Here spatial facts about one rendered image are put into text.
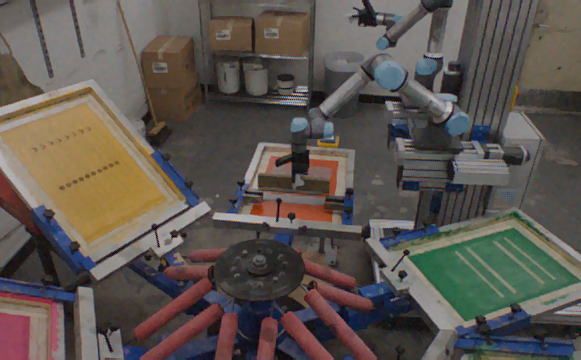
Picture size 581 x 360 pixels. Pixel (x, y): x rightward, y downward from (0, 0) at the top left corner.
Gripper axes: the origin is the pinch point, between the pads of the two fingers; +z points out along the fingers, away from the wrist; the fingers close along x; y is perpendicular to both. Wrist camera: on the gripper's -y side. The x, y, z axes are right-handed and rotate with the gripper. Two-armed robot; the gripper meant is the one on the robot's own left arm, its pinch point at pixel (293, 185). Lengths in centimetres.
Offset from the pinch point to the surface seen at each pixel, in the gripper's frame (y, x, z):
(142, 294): -103, 19, 108
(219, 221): -31.1, -26.5, 6.0
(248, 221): -17.5, -26.1, 4.8
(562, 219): 203, 151, 110
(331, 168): 16.3, 42.0, 13.7
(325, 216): 16.6, -5.0, 13.6
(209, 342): -17, -93, 7
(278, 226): -2.5, -32.3, 1.3
